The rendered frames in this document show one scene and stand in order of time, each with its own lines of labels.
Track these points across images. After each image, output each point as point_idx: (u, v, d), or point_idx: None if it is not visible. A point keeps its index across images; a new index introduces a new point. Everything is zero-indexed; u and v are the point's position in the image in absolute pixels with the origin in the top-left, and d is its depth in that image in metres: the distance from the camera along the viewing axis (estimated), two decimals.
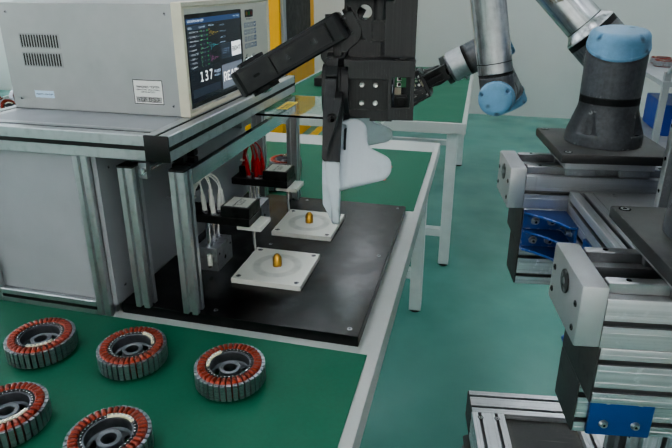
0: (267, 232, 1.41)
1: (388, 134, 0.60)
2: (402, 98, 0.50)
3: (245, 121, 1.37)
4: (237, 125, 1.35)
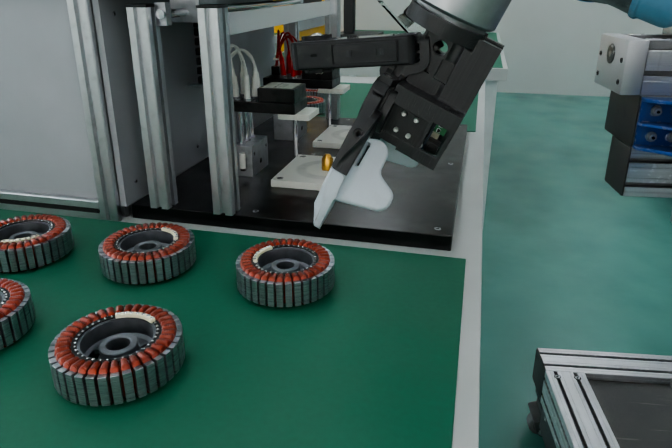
0: (307, 144, 1.15)
1: (414, 162, 0.59)
2: (434, 145, 0.49)
3: None
4: (192, 16, 0.80)
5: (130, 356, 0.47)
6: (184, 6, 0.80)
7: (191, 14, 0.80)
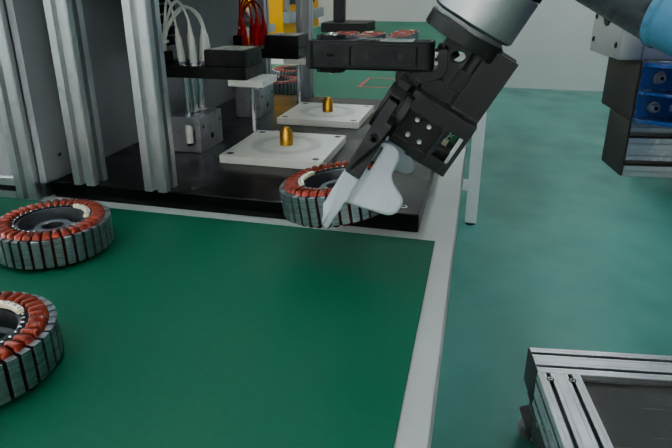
0: (271, 121, 1.04)
1: (409, 168, 0.60)
2: (445, 152, 0.50)
3: None
4: None
5: None
6: None
7: None
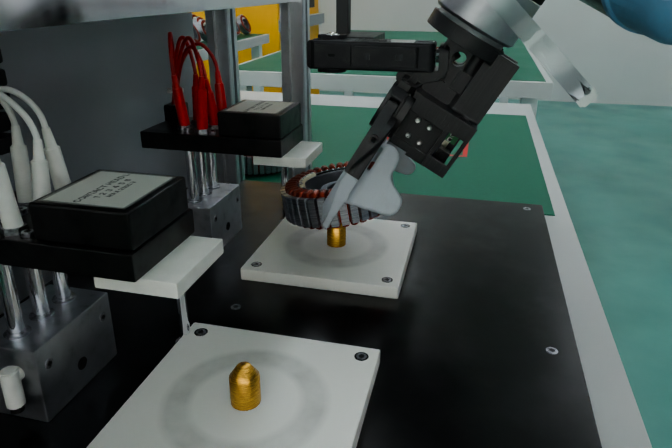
0: (232, 270, 0.56)
1: (410, 169, 0.60)
2: (445, 153, 0.50)
3: None
4: None
5: None
6: None
7: None
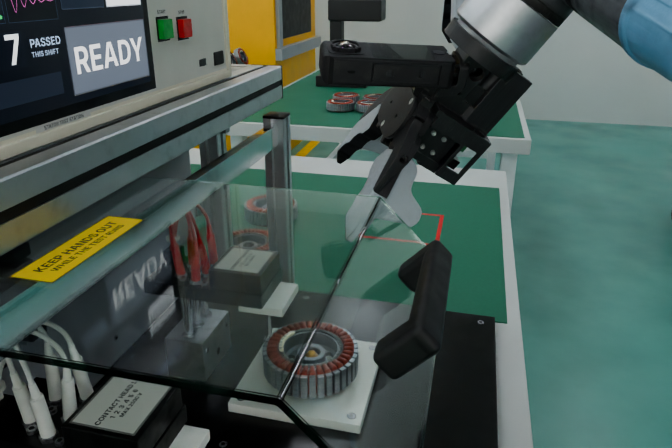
0: (221, 400, 0.66)
1: None
2: (456, 161, 0.52)
3: None
4: None
5: None
6: None
7: None
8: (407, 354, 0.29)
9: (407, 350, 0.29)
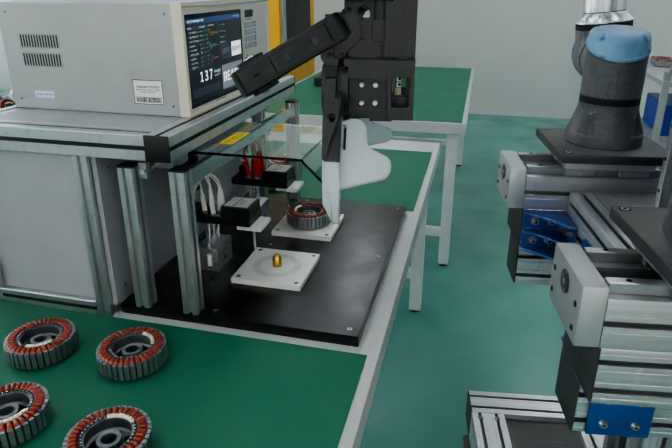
0: (267, 232, 1.41)
1: (388, 134, 0.60)
2: (402, 98, 0.50)
3: (178, 159, 1.07)
4: (167, 165, 1.06)
5: None
6: None
7: (166, 163, 1.06)
8: None
9: None
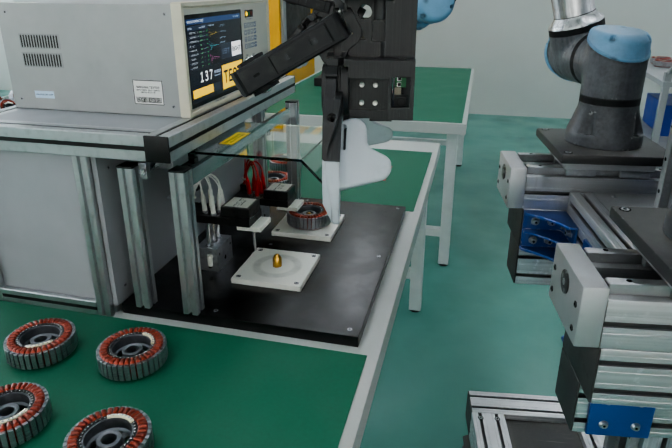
0: (267, 232, 1.41)
1: (388, 134, 0.60)
2: (402, 98, 0.50)
3: (178, 159, 1.07)
4: (167, 165, 1.06)
5: None
6: None
7: (166, 163, 1.06)
8: None
9: None
